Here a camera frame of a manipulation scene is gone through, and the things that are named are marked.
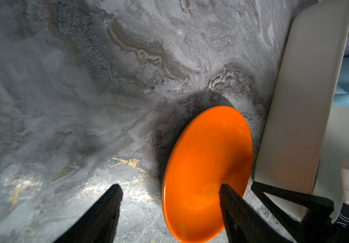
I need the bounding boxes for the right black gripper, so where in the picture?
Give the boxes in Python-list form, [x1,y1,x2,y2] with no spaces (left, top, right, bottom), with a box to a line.
[251,182,349,243]

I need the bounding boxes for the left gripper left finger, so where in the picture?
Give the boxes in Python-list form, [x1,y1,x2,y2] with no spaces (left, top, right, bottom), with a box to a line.
[55,184,123,243]

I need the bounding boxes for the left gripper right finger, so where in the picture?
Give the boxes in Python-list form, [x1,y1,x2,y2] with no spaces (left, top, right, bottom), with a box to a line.
[219,184,289,243]

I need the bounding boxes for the orange plate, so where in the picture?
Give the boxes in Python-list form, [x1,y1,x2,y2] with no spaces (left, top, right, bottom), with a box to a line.
[162,106,253,243]

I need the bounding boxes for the white plastic bin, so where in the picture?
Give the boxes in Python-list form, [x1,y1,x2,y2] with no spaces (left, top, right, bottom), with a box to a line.
[254,1,349,221]

